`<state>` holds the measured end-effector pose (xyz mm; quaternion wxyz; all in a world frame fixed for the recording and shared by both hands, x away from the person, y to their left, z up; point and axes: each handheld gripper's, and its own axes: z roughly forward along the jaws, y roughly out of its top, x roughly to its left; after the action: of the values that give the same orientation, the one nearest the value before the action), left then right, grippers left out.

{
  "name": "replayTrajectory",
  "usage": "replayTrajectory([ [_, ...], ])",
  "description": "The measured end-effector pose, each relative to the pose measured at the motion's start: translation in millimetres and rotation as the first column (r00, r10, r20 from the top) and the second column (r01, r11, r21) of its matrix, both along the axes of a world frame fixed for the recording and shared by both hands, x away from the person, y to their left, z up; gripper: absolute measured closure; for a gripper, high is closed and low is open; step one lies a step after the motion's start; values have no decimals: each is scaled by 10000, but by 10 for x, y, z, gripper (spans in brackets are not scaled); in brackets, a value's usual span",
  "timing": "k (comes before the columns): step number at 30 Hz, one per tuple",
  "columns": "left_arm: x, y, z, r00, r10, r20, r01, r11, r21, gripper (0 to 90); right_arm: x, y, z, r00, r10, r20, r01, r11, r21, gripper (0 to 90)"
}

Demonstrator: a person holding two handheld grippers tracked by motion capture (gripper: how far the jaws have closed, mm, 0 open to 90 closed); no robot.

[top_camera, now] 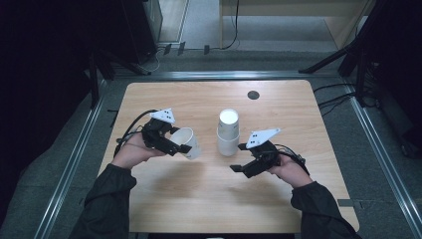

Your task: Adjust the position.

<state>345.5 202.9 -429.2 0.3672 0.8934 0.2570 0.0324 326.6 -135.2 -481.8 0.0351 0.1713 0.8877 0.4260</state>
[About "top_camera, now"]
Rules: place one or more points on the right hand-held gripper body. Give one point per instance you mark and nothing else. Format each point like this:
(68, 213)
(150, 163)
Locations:
(265, 154)

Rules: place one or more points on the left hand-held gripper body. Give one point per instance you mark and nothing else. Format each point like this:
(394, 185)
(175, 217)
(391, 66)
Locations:
(156, 134)

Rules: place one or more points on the plain white paper cup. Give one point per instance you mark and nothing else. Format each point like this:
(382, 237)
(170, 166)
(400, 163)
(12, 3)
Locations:
(195, 149)

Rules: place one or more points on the faintly printed white paper cup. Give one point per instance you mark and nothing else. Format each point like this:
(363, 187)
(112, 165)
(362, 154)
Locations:
(228, 129)

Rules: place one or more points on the person's left hand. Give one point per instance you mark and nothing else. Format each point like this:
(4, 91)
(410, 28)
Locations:
(132, 152)

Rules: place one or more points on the person's right hand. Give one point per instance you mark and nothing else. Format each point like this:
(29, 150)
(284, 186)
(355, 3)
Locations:
(292, 172)

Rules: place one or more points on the black tape strip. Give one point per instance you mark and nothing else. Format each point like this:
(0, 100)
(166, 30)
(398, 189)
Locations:
(114, 119)

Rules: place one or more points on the black round table grommet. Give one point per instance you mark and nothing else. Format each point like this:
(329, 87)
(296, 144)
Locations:
(253, 95)

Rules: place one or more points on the black metal stand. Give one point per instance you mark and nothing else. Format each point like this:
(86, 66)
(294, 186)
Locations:
(94, 86)

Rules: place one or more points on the grey tape piece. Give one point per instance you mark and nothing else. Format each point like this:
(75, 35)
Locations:
(348, 203)

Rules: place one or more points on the black cabinet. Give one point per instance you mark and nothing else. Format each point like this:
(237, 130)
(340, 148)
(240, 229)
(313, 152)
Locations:
(137, 30)

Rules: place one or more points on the black tripod stand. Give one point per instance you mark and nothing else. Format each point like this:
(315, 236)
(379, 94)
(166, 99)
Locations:
(331, 59)

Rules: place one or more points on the light wooden shelf unit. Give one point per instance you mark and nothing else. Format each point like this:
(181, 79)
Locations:
(341, 23)

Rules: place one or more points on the metal floor rail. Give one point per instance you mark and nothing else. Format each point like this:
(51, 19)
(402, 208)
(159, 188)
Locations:
(379, 146)
(71, 166)
(225, 75)

